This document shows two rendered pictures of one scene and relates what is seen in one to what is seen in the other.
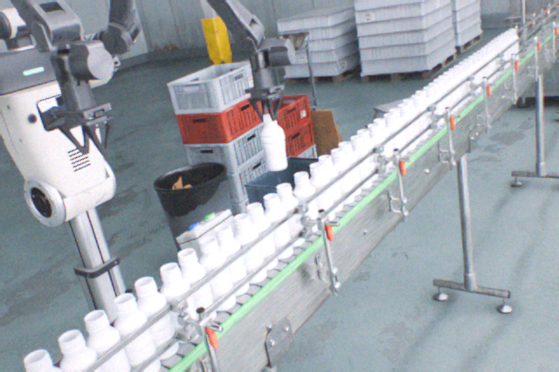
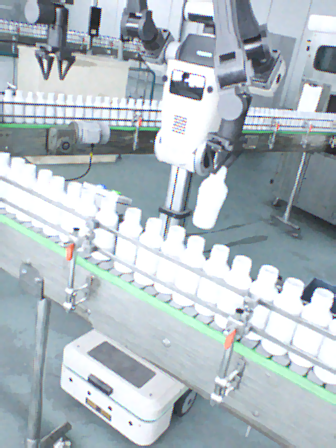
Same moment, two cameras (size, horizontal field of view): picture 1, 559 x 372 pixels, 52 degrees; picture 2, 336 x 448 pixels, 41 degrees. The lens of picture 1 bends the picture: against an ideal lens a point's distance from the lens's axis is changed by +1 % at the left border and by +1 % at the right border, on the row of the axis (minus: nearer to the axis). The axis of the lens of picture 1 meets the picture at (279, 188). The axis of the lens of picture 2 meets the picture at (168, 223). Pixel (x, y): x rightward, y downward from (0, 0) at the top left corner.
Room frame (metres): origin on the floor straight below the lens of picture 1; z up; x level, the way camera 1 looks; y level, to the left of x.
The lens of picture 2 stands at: (1.36, -1.11, 1.58)
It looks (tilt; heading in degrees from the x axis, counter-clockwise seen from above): 22 degrees down; 82
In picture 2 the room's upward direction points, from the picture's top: 11 degrees clockwise
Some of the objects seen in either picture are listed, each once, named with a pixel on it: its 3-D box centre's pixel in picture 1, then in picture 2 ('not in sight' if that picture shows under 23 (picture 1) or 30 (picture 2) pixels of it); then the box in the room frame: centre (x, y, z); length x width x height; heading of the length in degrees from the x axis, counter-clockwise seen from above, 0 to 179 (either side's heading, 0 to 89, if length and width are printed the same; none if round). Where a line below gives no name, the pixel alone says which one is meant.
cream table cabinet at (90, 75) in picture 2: not in sight; (70, 107); (0.71, 4.39, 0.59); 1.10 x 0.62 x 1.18; 33
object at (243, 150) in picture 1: (230, 145); not in sight; (4.08, 0.30, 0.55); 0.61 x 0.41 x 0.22; 148
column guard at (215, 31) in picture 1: (218, 45); not in sight; (11.73, 0.66, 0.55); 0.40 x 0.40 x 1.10; 51
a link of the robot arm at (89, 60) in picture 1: (78, 48); (49, 2); (1.11, 0.32, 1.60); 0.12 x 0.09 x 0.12; 52
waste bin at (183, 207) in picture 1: (202, 223); not in sight; (3.26, 0.52, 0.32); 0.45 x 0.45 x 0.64
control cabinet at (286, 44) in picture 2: not in sight; (256, 91); (3.50, 6.70, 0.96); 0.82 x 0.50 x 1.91; 33
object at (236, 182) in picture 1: (236, 172); not in sight; (4.08, 0.30, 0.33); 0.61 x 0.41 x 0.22; 148
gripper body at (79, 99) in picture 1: (79, 98); (56, 39); (1.13, 0.35, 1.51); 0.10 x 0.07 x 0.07; 51
